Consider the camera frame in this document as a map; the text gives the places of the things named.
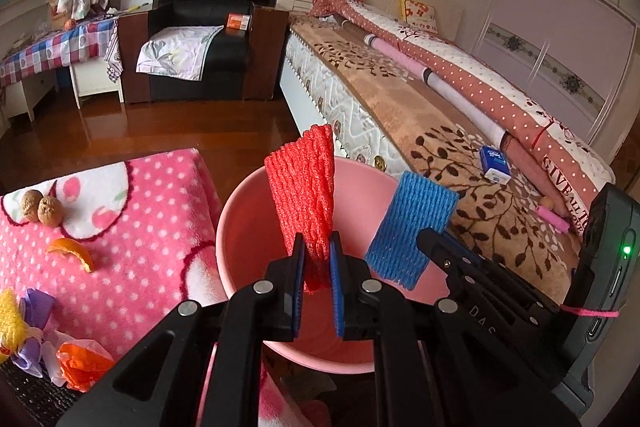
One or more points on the yellow floral pillow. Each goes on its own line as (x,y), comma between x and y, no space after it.
(419,15)

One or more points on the pink plastic trash bucket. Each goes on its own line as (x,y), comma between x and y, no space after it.
(250,237)

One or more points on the left walnut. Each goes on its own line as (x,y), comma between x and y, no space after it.
(30,205)

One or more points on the purple face mask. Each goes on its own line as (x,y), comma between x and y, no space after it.
(36,308)

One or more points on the floral cloth on armchair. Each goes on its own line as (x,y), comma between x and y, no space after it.
(177,52)

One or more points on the yellow foam fruit net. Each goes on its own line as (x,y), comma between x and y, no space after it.
(13,328)

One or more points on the red foam fruit net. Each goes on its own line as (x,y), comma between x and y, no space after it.
(301,180)

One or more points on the pink tube on bed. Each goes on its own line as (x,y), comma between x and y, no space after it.
(553,219)

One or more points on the white wardrobe doors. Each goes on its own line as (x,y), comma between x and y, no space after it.
(579,59)

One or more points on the blue foam fruit net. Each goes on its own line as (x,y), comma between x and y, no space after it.
(418,203)

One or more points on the orange peel piece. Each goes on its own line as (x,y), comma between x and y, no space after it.
(65,246)

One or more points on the orange plastic wrapper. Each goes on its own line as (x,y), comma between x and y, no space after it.
(82,368)

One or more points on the walnut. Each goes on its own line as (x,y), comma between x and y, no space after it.
(50,212)
(30,205)

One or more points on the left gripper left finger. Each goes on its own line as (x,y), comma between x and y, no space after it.
(200,366)

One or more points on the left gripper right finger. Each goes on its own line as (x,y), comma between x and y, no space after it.
(429,368)

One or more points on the right walnut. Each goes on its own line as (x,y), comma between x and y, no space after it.
(50,212)

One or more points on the plaid covered side table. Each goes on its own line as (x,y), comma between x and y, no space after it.
(90,51)

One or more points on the black foam fruit net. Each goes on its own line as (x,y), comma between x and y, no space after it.
(30,401)

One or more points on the blue tissue pack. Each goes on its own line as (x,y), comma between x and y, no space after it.
(494,165)

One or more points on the bed with brown leaf blanket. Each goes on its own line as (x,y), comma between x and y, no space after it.
(396,120)

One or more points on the rolled red polka dot quilt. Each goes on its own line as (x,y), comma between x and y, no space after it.
(577,173)

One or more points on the black armchair by bed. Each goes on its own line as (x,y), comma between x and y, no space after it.
(239,65)

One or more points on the orange box on armrest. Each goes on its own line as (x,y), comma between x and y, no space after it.
(236,21)

